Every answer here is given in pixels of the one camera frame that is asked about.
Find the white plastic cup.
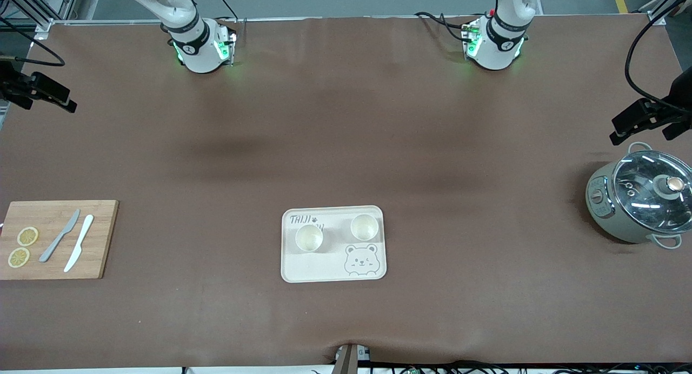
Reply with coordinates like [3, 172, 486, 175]
[295, 224, 324, 252]
[350, 214, 379, 241]

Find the glass cooker lid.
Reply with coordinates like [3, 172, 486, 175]
[613, 150, 692, 234]

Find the sage green electric cooker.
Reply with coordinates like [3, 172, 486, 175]
[585, 142, 692, 249]

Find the grey plastic knife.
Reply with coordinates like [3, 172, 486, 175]
[39, 209, 81, 263]

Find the white plastic knife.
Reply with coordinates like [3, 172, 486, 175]
[64, 215, 95, 273]

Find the bamboo cutting board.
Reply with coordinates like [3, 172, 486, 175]
[0, 200, 119, 281]

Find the brown table mat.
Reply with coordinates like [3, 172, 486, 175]
[0, 15, 692, 370]

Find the white bear print tray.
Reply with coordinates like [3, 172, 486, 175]
[281, 205, 388, 283]

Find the aluminium frame profile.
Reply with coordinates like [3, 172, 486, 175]
[0, 0, 82, 30]
[641, 0, 692, 26]

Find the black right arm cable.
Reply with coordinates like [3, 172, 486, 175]
[210, 0, 240, 22]

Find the black left arm base cable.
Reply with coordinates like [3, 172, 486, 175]
[415, 11, 476, 43]

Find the aluminium camera post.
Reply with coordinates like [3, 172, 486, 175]
[332, 343, 372, 374]

